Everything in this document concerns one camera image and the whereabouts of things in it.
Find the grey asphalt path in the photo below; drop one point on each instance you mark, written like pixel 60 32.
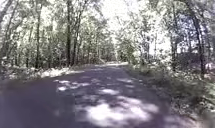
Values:
pixel 95 90

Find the wood of green trees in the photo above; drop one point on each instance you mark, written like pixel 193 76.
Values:
pixel 71 36

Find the leaf-strewn verge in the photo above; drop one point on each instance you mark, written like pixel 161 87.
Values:
pixel 35 72

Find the overgrown grass verge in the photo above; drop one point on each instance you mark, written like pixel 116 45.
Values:
pixel 181 88

